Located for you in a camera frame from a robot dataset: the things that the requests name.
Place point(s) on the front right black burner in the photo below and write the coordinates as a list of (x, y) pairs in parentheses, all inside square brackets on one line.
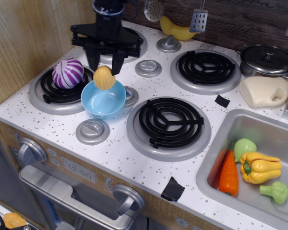
[(168, 129)]

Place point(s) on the silver oven dial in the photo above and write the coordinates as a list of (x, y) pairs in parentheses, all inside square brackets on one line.
[(30, 152), (128, 199)]

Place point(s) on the silver stove knob centre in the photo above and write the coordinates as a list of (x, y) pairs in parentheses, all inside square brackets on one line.
[(148, 68)]

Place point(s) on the green toy broccoli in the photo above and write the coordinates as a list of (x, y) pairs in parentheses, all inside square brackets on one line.
[(278, 191)]

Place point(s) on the light blue plastic bowl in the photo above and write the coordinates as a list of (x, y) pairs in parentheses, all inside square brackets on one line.
[(105, 104)]

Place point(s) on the yellow toy banana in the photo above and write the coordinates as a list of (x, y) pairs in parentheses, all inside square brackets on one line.
[(179, 32)]

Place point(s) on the hanging silver skimmer spoon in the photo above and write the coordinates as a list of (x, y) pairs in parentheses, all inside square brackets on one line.
[(153, 10)]

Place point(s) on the front left black burner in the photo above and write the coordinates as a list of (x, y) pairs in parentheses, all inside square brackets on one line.
[(49, 98)]

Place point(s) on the silver stove knob front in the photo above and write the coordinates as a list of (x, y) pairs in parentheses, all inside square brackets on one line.
[(92, 131)]

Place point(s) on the purple white striped ball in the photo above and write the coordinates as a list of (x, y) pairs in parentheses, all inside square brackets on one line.
[(68, 73)]

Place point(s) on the orange toy at bottom left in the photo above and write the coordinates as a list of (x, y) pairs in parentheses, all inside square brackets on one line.
[(13, 220)]

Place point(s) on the oven clock display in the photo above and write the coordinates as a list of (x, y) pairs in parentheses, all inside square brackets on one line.
[(79, 170)]

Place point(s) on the left silver oven dial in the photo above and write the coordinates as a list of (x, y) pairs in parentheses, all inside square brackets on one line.
[(30, 152)]

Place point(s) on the small steel pot with lid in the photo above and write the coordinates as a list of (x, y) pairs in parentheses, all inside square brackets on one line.
[(263, 60)]

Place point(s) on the yellow toy corn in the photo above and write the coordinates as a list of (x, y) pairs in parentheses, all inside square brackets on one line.
[(103, 78)]

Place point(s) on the right silver oven dial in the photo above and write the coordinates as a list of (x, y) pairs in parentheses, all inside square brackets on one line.
[(128, 199)]

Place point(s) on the yellow toy bell pepper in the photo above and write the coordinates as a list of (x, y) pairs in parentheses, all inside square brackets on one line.
[(257, 168)]

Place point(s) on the silver stove knob back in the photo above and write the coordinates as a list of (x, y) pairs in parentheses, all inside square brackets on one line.
[(168, 44)]

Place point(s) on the silver oven door handle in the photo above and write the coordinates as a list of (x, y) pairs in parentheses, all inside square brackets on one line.
[(63, 209)]

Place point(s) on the silver stove knob behind bowl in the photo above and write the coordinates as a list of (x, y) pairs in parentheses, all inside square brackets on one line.
[(132, 96)]

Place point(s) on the cream toy jug bottle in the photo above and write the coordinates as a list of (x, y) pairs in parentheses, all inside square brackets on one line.
[(261, 91)]

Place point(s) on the black tape on counter edge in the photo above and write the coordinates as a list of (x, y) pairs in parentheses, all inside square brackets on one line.
[(172, 191)]

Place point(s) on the light green toy pear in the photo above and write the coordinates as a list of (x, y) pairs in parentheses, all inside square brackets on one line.
[(242, 146)]

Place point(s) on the orange toy carrot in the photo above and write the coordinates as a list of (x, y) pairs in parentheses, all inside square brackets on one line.
[(228, 181)]

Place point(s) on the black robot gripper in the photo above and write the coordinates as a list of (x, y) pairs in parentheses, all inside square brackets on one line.
[(107, 35)]

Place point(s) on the silver toy sink basin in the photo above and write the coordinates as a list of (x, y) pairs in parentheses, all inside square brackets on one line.
[(271, 138)]

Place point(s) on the hanging silver slotted spatula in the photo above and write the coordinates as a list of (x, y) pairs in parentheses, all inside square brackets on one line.
[(199, 19)]

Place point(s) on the black tape near corn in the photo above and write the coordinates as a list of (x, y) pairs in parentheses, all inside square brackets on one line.
[(222, 101)]

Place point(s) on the back right black burner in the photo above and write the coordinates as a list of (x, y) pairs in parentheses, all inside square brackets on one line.
[(205, 72)]

